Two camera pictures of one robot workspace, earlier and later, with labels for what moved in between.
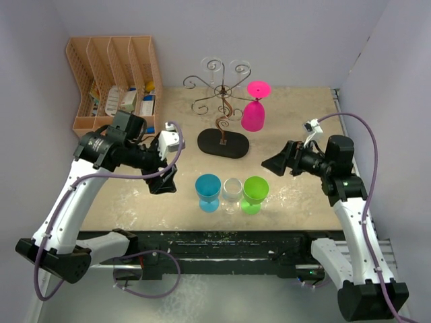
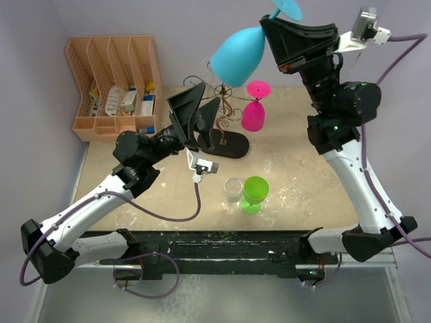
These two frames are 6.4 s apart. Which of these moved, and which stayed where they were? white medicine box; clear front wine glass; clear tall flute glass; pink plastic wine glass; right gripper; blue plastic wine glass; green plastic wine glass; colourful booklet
Moved: blue plastic wine glass; right gripper
Stayed: clear tall flute glass; green plastic wine glass; colourful booklet; white medicine box; pink plastic wine glass; clear front wine glass
